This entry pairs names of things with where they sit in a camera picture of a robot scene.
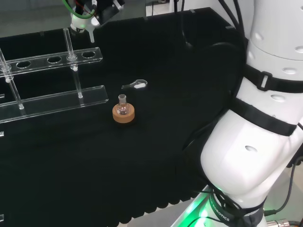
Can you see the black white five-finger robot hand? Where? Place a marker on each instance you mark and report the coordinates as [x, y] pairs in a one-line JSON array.
[[110, 10]]

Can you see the translucent white plastic funnel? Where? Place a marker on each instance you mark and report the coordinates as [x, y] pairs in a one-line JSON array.
[[81, 23]]

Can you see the clear acrylic funnel stand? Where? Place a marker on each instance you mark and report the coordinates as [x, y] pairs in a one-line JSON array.
[[54, 99]]

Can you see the black bench cloth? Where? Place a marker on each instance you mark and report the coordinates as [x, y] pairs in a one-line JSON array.
[[94, 153]]

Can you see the clear glass round-bottom flask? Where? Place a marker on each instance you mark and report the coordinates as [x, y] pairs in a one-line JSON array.
[[123, 107]]

